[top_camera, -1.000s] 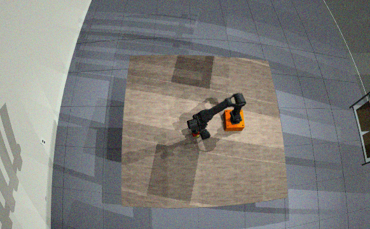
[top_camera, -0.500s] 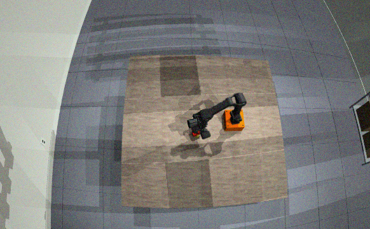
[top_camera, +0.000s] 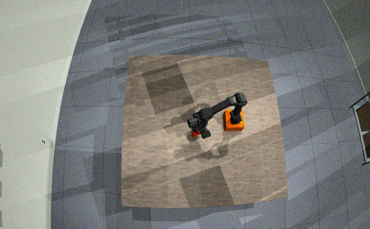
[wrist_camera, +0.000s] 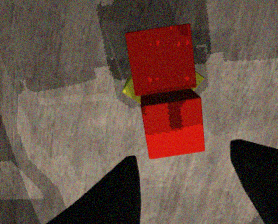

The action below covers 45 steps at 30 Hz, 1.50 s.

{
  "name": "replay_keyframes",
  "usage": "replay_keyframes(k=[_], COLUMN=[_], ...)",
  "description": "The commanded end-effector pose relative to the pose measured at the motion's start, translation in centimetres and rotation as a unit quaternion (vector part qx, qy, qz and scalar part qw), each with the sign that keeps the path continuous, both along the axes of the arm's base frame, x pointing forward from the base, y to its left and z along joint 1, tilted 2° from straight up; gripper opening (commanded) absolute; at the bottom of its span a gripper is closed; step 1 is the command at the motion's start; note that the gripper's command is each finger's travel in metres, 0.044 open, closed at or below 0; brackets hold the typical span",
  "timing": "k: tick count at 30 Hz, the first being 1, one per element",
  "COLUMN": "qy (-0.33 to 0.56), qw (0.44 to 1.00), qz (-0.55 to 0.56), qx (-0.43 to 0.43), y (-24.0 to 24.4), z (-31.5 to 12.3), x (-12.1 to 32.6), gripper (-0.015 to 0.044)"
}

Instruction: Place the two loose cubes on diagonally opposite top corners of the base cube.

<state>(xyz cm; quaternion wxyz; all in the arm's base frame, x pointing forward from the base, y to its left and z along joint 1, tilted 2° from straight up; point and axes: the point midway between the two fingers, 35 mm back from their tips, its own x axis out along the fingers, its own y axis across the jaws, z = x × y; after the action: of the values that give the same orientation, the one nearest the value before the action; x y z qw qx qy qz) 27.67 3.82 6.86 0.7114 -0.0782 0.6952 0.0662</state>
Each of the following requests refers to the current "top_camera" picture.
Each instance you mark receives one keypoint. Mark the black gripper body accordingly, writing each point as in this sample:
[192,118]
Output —
[205,132]

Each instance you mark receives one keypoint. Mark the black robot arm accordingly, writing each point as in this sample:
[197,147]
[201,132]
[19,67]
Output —
[204,115]

